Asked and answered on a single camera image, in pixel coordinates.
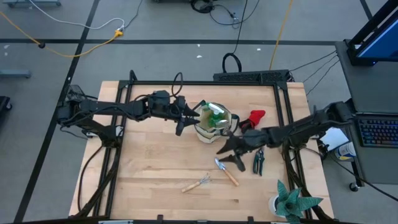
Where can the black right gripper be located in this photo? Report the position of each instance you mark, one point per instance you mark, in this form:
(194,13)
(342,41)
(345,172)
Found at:
(255,140)

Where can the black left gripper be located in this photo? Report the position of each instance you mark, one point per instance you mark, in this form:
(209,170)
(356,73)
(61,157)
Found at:
(161,105)

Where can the black pruning shears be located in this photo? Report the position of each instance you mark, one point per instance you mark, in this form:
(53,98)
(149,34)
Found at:
(257,165)

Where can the green spray bottle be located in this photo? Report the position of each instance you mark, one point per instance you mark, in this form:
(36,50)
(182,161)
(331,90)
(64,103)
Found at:
(215,118)

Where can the red and black gardening glove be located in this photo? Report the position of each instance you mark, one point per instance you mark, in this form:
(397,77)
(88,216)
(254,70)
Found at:
(256,116)

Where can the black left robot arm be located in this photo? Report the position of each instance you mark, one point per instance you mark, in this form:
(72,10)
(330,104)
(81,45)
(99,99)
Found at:
(105,109)

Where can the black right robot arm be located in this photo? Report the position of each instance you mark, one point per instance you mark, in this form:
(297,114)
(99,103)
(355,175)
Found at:
(304,126)

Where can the black perforated box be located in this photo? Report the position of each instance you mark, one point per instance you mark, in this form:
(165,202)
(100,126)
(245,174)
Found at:
(248,76)

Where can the green potted plant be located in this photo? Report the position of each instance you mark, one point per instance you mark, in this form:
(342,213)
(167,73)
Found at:
(290,203)

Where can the white paper sheet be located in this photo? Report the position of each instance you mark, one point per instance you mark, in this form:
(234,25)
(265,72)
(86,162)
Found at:
(334,138)

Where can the blue and yellow can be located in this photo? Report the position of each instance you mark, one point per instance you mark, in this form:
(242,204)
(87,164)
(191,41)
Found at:
(345,152)

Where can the laptop keyboard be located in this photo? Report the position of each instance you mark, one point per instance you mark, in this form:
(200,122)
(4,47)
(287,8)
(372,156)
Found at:
(377,130)

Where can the grey desk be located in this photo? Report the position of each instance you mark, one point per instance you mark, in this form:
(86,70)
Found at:
(370,87)

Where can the grey stand foot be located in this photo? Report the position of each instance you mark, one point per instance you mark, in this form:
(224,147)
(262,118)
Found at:
(31,2)
(15,73)

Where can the black monitor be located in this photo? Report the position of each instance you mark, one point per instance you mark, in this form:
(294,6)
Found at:
(377,40)

